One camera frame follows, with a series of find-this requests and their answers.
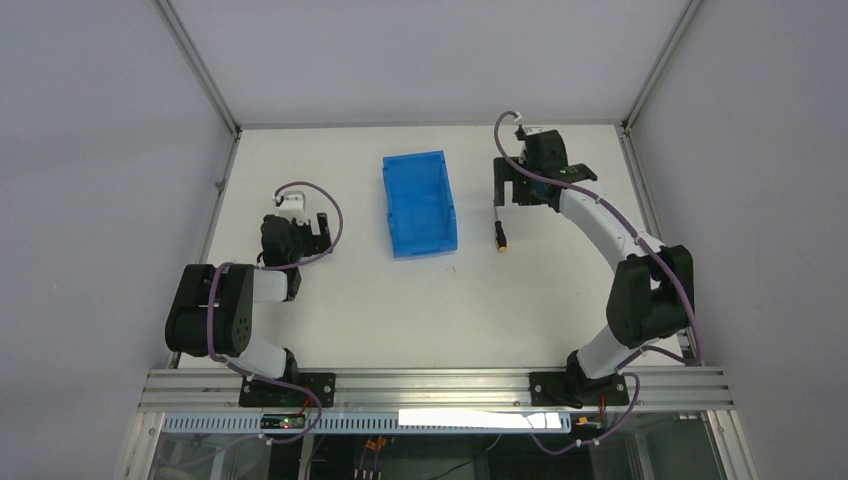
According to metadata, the black yellow screwdriver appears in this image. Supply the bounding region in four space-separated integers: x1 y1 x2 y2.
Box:
493 205 508 252

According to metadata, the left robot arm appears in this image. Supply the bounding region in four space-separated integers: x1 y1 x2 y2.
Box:
164 213 331 385

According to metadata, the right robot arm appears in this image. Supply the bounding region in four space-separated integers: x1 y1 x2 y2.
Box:
493 128 694 408

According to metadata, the blue plastic bin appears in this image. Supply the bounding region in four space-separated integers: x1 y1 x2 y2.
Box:
382 150 458 259

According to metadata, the green circuit board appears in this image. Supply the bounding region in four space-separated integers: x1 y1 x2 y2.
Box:
260 414 307 430

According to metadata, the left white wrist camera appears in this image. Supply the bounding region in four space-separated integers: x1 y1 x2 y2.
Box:
274 190 310 226

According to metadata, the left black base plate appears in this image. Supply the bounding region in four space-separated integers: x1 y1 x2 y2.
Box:
238 372 337 408

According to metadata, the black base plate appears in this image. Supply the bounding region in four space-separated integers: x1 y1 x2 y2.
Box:
238 372 337 408
528 370 630 409

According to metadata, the aluminium front rail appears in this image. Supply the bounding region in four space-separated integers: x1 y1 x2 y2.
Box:
138 366 735 413

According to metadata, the white slotted cable duct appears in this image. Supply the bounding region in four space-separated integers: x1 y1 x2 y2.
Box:
162 409 572 435

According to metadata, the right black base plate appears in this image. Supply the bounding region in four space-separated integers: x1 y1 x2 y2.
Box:
528 370 630 409

